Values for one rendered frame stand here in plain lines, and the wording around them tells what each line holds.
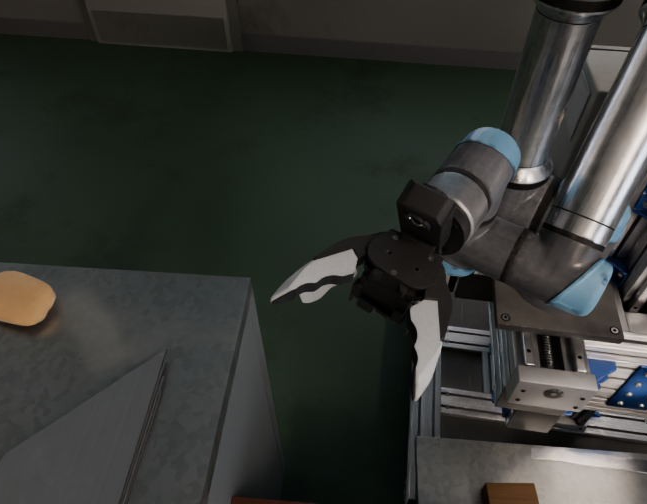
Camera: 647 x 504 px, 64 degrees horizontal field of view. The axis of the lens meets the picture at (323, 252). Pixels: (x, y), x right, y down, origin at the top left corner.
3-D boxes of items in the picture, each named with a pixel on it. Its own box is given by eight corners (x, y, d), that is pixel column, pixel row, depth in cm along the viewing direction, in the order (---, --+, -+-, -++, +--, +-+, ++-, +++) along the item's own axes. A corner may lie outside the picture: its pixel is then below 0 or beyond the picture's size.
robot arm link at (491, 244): (490, 301, 69) (512, 246, 60) (414, 264, 73) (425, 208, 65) (512, 263, 73) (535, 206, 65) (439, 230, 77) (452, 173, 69)
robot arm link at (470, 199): (498, 193, 55) (430, 157, 57) (480, 219, 52) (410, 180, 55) (474, 237, 61) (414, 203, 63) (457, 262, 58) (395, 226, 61)
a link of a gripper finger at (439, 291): (454, 348, 47) (439, 267, 52) (460, 341, 45) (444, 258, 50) (402, 347, 46) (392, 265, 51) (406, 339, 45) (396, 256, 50)
